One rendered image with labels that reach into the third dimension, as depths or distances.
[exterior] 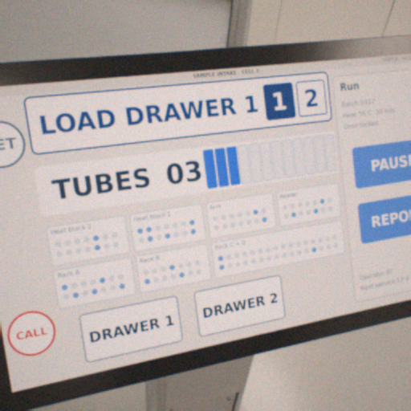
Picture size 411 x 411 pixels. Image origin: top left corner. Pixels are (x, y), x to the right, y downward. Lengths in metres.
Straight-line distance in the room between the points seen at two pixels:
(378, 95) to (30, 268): 0.39
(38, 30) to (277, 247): 1.09
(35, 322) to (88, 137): 0.17
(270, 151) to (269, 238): 0.09
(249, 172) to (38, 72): 0.22
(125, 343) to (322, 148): 0.28
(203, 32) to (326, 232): 0.81
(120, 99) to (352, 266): 0.30
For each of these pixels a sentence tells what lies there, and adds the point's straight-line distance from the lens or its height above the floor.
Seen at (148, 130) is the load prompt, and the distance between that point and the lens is 0.46.
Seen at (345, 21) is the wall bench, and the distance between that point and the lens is 2.57.
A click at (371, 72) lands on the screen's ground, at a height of 1.17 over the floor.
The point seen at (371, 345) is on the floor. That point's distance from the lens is 1.78.
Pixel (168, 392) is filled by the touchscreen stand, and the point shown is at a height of 0.69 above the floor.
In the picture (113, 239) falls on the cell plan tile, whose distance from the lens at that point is 0.46.
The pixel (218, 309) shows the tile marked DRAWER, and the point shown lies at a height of 1.00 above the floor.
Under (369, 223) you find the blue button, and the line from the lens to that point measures 0.55.
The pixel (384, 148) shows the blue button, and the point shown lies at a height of 1.11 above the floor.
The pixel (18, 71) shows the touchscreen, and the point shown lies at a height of 1.19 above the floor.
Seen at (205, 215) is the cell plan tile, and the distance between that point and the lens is 0.48.
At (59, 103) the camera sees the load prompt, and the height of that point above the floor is 1.17.
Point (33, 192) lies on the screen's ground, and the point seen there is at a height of 1.11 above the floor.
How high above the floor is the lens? 1.41
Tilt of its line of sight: 43 degrees down
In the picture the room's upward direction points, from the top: 6 degrees clockwise
